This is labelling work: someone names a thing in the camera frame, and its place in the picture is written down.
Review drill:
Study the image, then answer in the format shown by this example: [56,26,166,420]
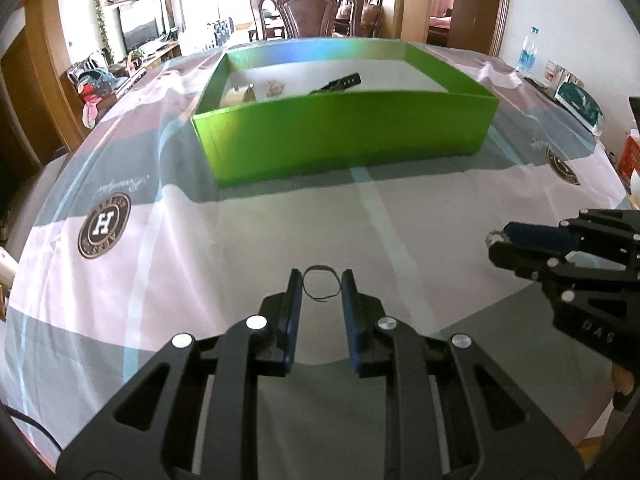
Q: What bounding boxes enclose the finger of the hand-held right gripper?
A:
[502,208,640,257]
[487,238,640,307]

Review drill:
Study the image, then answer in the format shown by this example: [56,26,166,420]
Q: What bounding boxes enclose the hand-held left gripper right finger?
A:
[340,268,586,480]

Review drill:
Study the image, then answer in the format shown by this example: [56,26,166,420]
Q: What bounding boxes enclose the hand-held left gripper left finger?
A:
[55,268,305,480]

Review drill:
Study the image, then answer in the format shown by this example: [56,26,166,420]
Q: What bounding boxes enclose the thin black ring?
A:
[302,265,344,304]

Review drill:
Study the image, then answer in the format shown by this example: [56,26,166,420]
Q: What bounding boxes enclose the green cardboard box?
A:
[191,37,499,188]

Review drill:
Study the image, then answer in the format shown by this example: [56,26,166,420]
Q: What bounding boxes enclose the beige jewelry piece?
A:
[220,83,258,107]

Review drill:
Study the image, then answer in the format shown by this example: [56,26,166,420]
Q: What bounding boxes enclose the person's right hand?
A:
[612,362,634,411]

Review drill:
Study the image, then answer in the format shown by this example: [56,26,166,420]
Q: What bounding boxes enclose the orange box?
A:
[617,130,640,211]

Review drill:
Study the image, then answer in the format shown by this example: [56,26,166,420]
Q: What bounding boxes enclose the printed tablecloth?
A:
[0,40,633,461]

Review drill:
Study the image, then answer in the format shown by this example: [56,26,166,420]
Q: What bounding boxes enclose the small printed cards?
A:
[542,59,583,91]

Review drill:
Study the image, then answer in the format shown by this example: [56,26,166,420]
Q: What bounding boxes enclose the clear water bottle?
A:
[515,26,541,78]

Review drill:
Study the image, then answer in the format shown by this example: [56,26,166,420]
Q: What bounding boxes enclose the wooden television stand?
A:
[112,40,182,77]

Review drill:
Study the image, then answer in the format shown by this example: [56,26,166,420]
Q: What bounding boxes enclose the pile of clothes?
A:
[65,55,121,128]

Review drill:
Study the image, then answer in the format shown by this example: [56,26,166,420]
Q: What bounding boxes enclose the carved dark wooden chair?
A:
[250,0,366,41]

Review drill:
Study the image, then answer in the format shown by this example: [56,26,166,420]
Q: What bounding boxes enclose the flat screen television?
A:
[120,2,163,53]

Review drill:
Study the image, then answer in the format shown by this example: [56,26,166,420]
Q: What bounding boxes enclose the hanging green vine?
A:
[90,0,116,61]

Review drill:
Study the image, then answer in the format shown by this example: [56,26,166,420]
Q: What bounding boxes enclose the black watch strap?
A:
[307,72,362,96]

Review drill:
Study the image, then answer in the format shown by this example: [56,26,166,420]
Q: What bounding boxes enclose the black cable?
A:
[0,404,67,457]

